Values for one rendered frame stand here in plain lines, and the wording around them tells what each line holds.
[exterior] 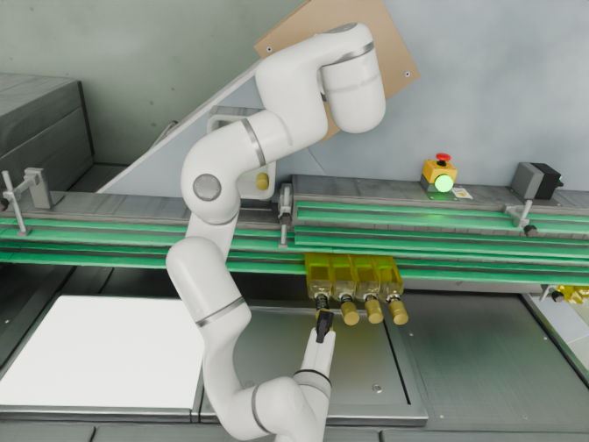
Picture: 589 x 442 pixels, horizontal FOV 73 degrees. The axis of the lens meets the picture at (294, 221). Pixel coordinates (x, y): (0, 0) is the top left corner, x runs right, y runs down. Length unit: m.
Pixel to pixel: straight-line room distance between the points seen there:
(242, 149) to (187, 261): 0.19
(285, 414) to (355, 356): 0.41
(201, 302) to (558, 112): 1.07
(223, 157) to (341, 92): 0.22
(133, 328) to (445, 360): 0.78
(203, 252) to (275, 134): 0.22
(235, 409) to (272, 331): 0.38
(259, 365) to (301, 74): 0.64
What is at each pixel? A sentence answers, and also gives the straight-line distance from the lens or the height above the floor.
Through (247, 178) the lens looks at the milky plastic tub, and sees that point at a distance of 1.14.
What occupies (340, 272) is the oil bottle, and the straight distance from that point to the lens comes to 0.99.
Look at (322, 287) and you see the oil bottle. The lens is 0.95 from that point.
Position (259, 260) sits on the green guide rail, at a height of 0.92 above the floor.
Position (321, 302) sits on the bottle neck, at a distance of 0.92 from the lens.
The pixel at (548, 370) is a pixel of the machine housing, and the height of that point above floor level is 1.16.
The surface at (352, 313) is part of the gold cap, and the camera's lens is 0.90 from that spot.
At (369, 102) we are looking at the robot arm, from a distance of 0.69.
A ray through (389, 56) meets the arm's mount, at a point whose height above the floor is 0.84.
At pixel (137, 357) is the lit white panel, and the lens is 1.01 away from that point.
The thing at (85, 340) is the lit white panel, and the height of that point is 1.14.
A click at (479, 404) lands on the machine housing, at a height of 1.26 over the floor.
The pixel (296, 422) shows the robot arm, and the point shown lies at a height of 1.45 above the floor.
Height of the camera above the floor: 1.80
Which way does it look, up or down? 59 degrees down
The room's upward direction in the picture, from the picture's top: 176 degrees clockwise
